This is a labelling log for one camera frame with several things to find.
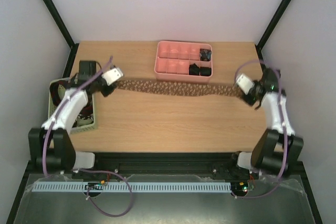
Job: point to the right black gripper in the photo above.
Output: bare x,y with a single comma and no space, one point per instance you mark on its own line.
250,97

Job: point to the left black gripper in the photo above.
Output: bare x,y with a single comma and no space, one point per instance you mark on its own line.
106,93

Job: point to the brown floral tie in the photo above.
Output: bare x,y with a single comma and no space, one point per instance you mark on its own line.
176,88

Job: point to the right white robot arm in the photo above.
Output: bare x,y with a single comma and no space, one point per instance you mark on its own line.
279,147

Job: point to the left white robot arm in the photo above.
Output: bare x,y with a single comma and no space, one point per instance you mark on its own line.
50,145

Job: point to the green perforated basket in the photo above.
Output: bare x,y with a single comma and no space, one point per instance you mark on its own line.
85,120

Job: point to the red black striped tie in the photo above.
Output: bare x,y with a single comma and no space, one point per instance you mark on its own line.
54,89

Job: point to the rolled black tie right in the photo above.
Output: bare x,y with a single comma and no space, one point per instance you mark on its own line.
205,71

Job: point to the rolled black tie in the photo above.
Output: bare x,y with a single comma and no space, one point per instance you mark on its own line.
194,70
205,71

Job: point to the rolled blue patterned tie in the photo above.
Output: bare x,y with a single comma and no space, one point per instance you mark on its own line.
205,54

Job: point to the rolled black tie left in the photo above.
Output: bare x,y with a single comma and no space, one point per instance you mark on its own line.
194,70

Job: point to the pink compartment organizer box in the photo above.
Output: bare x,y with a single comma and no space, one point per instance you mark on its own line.
174,57

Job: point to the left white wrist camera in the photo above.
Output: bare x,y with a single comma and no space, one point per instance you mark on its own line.
113,75

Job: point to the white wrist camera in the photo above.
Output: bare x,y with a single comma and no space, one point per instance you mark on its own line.
244,83
113,75

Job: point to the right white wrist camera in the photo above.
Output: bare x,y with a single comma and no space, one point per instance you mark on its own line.
244,83

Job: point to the black aluminium frame rail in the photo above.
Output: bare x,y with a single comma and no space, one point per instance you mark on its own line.
214,165

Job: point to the light blue cable duct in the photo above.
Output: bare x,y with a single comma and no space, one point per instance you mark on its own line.
135,187

